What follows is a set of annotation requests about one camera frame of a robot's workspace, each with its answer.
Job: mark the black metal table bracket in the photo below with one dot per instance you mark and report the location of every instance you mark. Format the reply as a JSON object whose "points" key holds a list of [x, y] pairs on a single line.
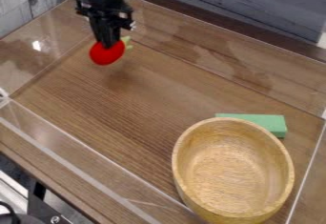
{"points": [[39, 209]]}

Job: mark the oval wooden bowl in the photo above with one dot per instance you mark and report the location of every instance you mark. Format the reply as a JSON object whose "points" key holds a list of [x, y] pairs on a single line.
{"points": [[232, 171]]}

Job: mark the green foam block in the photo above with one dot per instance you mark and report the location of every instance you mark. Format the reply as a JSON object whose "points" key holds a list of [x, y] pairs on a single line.
{"points": [[271, 122]]}

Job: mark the clear acrylic front wall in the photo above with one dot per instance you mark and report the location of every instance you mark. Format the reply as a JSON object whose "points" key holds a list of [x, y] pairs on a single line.
{"points": [[105, 192]]}

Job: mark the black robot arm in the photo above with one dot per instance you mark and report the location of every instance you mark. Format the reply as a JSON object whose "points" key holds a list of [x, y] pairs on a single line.
{"points": [[109, 16]]}

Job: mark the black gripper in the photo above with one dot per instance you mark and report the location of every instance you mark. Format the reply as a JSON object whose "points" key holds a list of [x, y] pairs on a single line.
{"points": [[107, 20]]}

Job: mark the red plush strawberry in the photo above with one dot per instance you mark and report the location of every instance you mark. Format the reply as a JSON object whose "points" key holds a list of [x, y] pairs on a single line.
{"points": [[104, 56]]}

